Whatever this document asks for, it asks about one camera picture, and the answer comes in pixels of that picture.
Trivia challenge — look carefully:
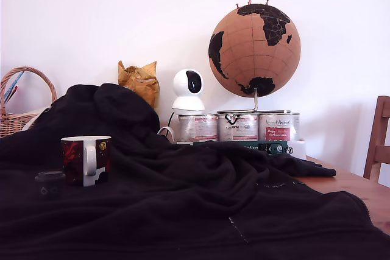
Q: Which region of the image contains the silver tin with red label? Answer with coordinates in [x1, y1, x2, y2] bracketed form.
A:
[177, 113, 219, 143]

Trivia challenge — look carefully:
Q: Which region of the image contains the wooden chair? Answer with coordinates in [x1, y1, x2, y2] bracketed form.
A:
[363, 95, 390, 183]

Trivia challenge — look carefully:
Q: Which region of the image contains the wicker basket with handle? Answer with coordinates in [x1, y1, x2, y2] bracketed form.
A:
[0, 66, 58, 139]

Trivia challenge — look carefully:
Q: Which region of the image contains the red pen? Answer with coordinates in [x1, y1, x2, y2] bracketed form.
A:
[4, 86, 18, 104]

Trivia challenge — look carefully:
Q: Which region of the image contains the dark green flat box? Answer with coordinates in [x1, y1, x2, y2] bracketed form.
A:
[193, 140, 289, 156]

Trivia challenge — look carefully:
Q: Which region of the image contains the cork globe on metal stand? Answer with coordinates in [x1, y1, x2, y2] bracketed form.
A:
[208, 3, 302, 114]

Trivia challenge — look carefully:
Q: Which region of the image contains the red coffee cup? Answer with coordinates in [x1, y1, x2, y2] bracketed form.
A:
[60, 135, 112, 188]

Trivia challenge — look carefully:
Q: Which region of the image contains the black fleece blanket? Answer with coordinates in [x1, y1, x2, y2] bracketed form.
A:
[0, 83, 390, 260]

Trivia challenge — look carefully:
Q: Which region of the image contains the silver tin with script label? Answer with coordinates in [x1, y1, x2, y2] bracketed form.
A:
[258, 112, 300, 142]

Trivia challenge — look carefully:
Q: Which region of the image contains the crumpled brown paper bag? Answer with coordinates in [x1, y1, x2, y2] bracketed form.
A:
[118, 60, 160, 110]

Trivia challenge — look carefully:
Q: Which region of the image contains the silver tin with black print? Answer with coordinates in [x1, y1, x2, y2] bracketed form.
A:
[218, 113, 259, 142]

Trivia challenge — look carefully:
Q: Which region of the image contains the white cable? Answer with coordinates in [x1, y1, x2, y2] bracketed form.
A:
[157, 111, 176, 144]

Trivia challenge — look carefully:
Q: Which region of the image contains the blue pen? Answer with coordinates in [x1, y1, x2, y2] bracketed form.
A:
[3, 71, 25, 99]

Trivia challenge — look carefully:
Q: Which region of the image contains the white dome security camera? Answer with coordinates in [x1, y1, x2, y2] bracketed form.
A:
[171, 68, 206, 116]

